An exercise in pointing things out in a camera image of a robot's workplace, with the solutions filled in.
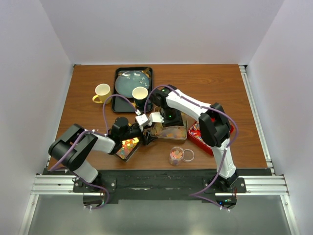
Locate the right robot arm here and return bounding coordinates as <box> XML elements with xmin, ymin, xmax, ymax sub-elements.
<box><xmin>147</xmin><ymin>85</ymin><xmax>238</xmax><ymax>193</ymax></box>

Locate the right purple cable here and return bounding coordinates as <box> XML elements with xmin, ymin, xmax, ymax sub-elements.
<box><xmin>143</xmin><ymin>84</ymin><xmax>239</xmax><ymax>209</ymax></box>

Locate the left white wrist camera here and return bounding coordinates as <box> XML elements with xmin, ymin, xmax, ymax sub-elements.
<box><xmin>135</xmin><ymin>109</ymin><xmax>152</xmax><ymax>132</ymax></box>

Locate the red tin of lollipops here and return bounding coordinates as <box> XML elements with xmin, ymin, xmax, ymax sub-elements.
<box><xmin>186</xmin><ymin>120</ymin><xmax>235</xmax><ymax>156</ymax></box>

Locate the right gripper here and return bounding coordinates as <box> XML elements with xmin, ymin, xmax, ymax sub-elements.
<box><xmin>160</xmin><ymin>107</ymin><xmax>183</xmax><ymax>128</ymax></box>

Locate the black tray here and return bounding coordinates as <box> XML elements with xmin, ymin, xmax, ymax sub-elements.
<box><xmin>112</xmin><ymin>67</ymin><xmax>153</xmax><ymax>113</ymax></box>

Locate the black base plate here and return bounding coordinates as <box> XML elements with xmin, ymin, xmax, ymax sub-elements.
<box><xmin>68</xmin><ymin>168</ymin><xmax>247</xmax><ymax>205</ymax></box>

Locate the silver tin of gummies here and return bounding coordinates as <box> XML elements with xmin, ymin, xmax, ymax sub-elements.
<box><xmin>151</xmin><ymin>120</ymin><xmax>188</xmax><ymax>142</ymax></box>

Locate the gold tin of star candies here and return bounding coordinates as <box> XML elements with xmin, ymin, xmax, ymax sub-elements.
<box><xmin>114</xmin><ymin>138</ymin><xmax>141</xmax><ymax>162</ymax></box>

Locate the glass goblet jar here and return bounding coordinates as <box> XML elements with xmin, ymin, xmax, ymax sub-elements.
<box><xmin>169</xmin><ymin>146</ymin><xmax>184</xmax><ymax>166</ymax></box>

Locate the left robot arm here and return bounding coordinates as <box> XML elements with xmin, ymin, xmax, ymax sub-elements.
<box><xmin>48</xmin><ymin>115</ymin><xmax>154</xmax><ymax>192</ymax></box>

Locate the dark teal plate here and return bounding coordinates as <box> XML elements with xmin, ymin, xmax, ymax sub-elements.
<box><xmin>114</xmin><ymin>70</ymin><xmax>150</xmax><ymax>98</ymax></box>

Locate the yellow mug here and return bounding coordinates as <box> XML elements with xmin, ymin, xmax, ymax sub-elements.
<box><xmin>92</xmin><ymin>84</ymin><xmax>112</xmax><ymax>104</ymax></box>

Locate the aluminium frame rail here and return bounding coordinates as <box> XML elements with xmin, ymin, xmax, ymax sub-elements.
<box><xmin>20</xmin><ymin>64</ymin><xmax>296</xmax><ymax>235</ymax></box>

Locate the clear glass lid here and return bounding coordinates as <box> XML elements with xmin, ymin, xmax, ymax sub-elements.
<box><xmin>183</xmin><ymin>149</ymin><xmax>195</xmax><ymax>163</ymax></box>

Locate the dark green cup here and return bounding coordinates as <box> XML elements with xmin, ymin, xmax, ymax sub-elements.
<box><xmin>132</xmin><ymin>87</ymin><xmax>149</xmax><ymax>110</ymax></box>

